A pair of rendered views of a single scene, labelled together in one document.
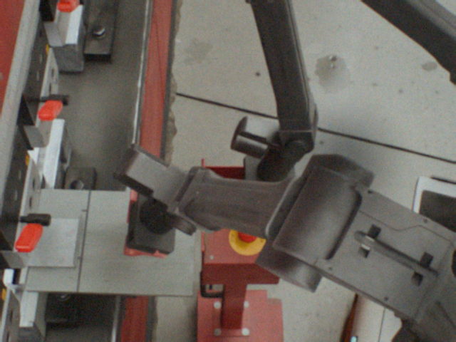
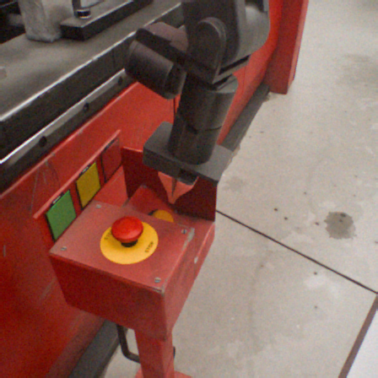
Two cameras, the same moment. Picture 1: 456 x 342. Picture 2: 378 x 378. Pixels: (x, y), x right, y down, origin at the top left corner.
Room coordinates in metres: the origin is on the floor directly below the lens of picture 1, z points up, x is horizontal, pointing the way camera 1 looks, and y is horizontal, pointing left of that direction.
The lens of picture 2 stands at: (0.33, -0.25, 1.15)
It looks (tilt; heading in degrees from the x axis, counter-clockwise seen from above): 42 degrees down; 25
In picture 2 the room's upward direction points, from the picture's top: straight up
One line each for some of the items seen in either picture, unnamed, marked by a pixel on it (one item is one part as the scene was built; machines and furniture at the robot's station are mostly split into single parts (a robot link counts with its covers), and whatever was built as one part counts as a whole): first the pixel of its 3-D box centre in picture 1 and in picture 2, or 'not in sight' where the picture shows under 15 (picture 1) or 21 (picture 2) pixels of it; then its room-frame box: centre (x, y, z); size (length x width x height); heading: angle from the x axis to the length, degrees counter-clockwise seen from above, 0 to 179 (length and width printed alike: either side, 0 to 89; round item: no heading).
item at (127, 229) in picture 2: (247, 235); (128, 234); (0.59, -0.05, 0.79); 0.04 x 0.04 x 0.04
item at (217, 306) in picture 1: (231, 318); not in sight; (0.64, -0.04, 0.13); 0.10 x 0.10 x 0.01; 3
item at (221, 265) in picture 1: (241, 222); (141, 229); (0.64, -0.04, 0.75); 0.20 x 0.16 x 0.18; 3
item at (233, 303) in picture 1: (234, 285); (156, 351); (0.64, -0.04, 0.39); 0.05 x 0.05 x 0.54; 3
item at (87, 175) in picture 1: (72, 242); not in sight; (0.52, 0.27, 0.89); 0.30 x 0.05 x 0.03; 1
